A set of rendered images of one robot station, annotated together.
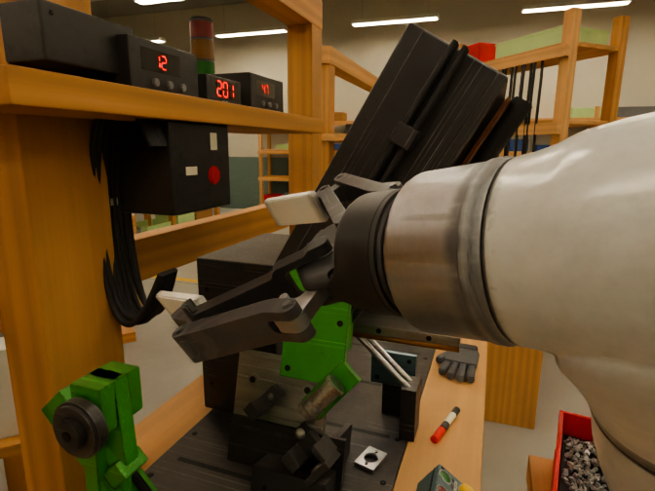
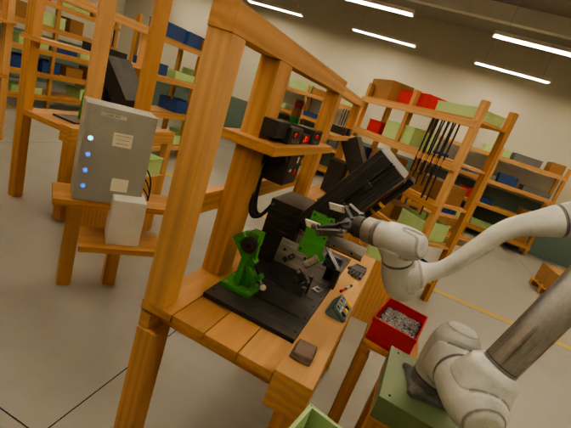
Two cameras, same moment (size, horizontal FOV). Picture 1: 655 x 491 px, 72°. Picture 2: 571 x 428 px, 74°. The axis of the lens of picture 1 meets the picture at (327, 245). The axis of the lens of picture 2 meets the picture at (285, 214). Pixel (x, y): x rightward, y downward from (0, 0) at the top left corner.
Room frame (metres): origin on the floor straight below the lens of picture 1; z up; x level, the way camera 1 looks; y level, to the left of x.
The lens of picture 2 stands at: (-0.96, 0.29, 1.73)
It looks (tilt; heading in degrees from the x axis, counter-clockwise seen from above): 16 degrees down; 356
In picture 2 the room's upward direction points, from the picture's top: 19 degrees clockwise
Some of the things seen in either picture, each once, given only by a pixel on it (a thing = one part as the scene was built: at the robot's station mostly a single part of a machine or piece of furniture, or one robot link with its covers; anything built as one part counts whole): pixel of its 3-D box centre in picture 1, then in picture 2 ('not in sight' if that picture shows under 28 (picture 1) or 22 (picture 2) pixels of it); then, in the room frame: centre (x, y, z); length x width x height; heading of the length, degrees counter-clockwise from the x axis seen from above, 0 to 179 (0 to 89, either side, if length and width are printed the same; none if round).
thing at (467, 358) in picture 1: (456, 360); (356, 270); (1.10, -0.34, 0.91); 0.20 x 0.11 x 0.03; 157
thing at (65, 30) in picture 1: (74, 44); (276, 127); (0.65, 0.35, 1.59); 0.15 x 0.07 x 0.07; 160
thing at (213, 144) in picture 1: (175, 167); (281, 165); (0.82, 0.27, 1.42); 0.17 x 0.12 x 0.15; 160
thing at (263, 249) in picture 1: (270, 317); (288, 228); (1.00, 0.13, 1.07); 0.30 x 0.18 x 0.34; 160
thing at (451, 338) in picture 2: not in sight; (450, 354); (0.16, -0.47, 1.09); 0.18 x 0.16 x 0.22; 175
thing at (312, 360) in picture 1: (323, 313); (318, 233); (0.76, 0.01, 1.17); 0.13 x 0.12 x 0.20; 160
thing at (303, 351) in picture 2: not in sight; (303, 351); (0.19, 0.00, 0.91); 0.10 x 0.08 x 0.03; 162
